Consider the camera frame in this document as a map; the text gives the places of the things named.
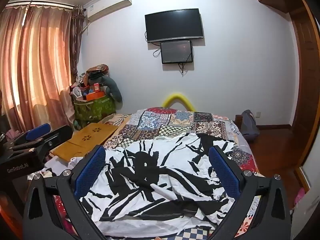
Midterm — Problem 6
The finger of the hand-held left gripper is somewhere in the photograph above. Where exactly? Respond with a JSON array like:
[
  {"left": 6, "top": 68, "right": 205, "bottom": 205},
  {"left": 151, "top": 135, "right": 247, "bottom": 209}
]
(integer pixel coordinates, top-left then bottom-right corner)
[
  {"left": 31, "top": 125, "right": 74, "bottom": 155},
  {"left": 10, "top": 123, "right": 52, "bottom": 146}
]

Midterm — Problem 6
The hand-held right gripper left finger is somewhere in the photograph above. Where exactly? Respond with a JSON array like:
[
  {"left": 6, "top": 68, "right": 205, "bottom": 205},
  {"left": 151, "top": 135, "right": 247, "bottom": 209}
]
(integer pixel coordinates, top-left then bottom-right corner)
[{"left": 24, "top": 145, "right": 107, "bottom": 240}]

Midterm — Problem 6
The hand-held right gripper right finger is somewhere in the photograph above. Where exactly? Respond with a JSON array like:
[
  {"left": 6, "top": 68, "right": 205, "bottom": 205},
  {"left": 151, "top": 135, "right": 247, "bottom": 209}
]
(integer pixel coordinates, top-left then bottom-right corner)
[{"left": 208, "top": 145, "right": 293, "bottom": 240}]

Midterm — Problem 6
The black and white shirt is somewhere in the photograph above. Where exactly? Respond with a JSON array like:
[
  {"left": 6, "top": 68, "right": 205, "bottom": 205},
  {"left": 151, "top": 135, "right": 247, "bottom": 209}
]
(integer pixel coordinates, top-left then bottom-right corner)
[{"left": 71, "top": 132, "right": 242, "bottom": 229}]

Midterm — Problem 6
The white bed sheet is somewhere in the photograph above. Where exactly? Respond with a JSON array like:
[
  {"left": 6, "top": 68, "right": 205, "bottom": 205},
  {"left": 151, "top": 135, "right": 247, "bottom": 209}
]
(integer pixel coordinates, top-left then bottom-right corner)
[{"left": 29, "top": 155, "right": 84, "bottom": 180}]

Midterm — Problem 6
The wooden headboard with cutouts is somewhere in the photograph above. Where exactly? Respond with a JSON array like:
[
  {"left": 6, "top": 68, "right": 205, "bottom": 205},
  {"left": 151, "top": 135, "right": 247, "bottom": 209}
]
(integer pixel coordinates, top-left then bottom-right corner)
[{"left": 50, "top": 123, "right": 119, "bottom": 162}]

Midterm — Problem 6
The pink cloth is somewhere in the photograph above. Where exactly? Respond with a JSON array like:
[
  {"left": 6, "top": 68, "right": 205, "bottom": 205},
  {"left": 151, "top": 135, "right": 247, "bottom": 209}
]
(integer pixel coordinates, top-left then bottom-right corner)
[{"left": 5, "top": 129, "right": 20, "bottom": 142}]

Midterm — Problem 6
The green patterned cloth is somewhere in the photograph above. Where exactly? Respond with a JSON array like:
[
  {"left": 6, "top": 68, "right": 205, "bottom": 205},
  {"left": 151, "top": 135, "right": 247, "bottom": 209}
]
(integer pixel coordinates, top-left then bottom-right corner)
[{"left": 73, "top": 94, "right": 117, "bottom": 131}]

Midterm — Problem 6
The orange box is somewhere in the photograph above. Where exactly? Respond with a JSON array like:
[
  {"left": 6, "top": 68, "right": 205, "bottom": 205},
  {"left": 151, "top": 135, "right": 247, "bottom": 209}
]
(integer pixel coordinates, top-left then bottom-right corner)
[{"left": 82, "top": 91, "right": 107, "bottom": 102}]

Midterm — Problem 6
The grey bag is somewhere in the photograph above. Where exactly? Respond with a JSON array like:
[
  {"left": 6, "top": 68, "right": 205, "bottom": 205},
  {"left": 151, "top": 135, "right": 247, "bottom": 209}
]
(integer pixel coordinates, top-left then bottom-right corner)
[{"left": 240, "top": 109, "right": 260, "bottom": 141}]

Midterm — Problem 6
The patchwork patterned blanket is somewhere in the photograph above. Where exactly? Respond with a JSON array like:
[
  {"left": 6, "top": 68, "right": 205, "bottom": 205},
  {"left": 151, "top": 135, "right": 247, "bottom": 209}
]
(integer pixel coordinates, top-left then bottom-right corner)
[{"left": 27, "top": 107, "right": 260, "bottom": 240}]

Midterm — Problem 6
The pink sheer curtain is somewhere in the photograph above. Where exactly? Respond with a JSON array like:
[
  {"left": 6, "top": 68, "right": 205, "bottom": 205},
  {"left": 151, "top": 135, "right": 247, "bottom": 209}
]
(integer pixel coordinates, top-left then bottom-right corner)
[{"left": 0, "top": 0, "right": 75, "bottom": 133}]

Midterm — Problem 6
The brown patterned bag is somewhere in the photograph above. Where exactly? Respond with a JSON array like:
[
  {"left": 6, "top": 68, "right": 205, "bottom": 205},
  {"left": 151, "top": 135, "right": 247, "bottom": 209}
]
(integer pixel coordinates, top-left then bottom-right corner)
[{"left": 85, "top": 64, "right": 110, "bottom": 81}]

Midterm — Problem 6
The yellow foam tube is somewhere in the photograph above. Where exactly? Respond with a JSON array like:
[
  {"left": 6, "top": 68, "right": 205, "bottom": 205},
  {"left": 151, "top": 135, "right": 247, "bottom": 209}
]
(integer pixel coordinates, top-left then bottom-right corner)
[{"left": 162, "top": 92, "right": 197, "bottom": 112}]

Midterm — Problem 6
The brown patterned curtain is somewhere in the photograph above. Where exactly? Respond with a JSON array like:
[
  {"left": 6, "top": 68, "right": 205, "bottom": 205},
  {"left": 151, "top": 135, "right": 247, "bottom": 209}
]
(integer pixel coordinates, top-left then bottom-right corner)
[{"left": 71, "top": 4, "right": 85, "bottom": 82}]

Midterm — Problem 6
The white air conditioner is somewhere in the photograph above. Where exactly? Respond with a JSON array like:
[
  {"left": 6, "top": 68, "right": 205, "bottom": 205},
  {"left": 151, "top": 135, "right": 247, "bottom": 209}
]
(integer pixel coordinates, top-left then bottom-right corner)
[{"left": 84, "top": 0, "right": 132, "bottom": 22}]

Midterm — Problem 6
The small black wall monitor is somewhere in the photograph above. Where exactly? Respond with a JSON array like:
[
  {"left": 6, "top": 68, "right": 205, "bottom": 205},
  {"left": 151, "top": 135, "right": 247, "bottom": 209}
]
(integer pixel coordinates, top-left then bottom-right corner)
[{"left": 160, "top": 40, "right": 193, "bottom": 64}]

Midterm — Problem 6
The black wall television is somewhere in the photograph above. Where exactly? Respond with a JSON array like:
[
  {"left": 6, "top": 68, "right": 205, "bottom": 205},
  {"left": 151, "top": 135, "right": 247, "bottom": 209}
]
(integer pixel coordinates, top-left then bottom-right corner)
[{"left": 145, "top": 8, "right": 203, "bottom": 44}]

